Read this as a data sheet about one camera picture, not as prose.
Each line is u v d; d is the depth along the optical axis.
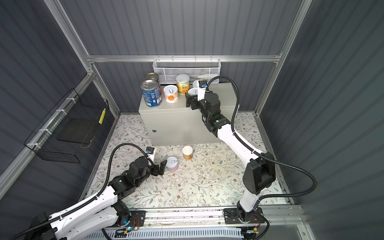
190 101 0.68
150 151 0.69
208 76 0.87
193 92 0.75
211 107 0.58
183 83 0.78
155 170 0.71
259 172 0.45
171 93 0.74
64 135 0.71
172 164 0.87
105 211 0.60
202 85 0.63
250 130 1.11
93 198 0.50
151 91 0.69
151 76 0.76
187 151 0.91
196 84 0.65
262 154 0.47
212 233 0.77
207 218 0.75
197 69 1.24
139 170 0.59
